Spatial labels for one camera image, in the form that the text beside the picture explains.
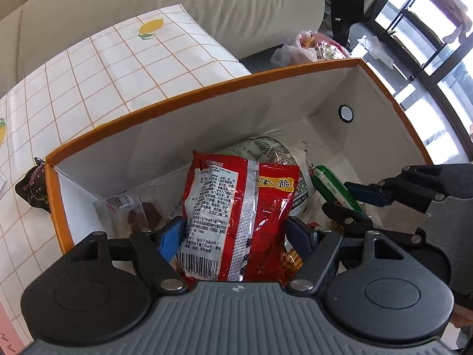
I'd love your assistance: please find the green and clear snack bag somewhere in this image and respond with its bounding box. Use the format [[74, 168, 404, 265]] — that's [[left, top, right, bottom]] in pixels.
[[222, 137, 366, 222]]

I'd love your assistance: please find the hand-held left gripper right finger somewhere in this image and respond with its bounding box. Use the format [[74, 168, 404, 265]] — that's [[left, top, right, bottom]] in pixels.
[[286, 216, 405, 293]]

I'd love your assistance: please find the small clear snack packet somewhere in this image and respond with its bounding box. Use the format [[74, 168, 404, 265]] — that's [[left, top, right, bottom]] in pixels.
[[93, 192, 165, 239]]

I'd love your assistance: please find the orange storage box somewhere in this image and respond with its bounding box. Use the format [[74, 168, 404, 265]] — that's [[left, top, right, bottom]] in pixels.
[[44, 58, 435, 293]]

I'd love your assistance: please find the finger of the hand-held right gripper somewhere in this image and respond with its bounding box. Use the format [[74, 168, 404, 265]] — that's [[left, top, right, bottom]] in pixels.
[[322, 203, 425, 246], [345, 163, 473, 213]]

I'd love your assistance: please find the red snack bag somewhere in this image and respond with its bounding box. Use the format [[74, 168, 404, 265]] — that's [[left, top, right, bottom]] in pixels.
[[176, 150, 301, 293]]

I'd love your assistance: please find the black snack packet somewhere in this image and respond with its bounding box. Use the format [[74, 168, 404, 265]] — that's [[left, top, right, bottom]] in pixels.
[[15, 157, 51, 214]]

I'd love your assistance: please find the pink plastic bag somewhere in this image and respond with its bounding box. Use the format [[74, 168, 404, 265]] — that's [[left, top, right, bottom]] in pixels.
[[271, 30, 351, 68]]

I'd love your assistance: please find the pink printed cloth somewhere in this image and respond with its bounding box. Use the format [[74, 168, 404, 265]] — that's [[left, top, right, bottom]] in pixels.
[[0, 298, 26, 355]]

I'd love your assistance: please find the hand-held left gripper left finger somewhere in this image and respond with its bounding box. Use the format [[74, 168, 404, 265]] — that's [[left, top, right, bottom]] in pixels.
[[72, 216, 189, 294]]

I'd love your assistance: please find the black metal rack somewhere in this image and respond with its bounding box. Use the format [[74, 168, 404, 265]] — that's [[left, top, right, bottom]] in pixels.
[[366, 0, 473, 78]]

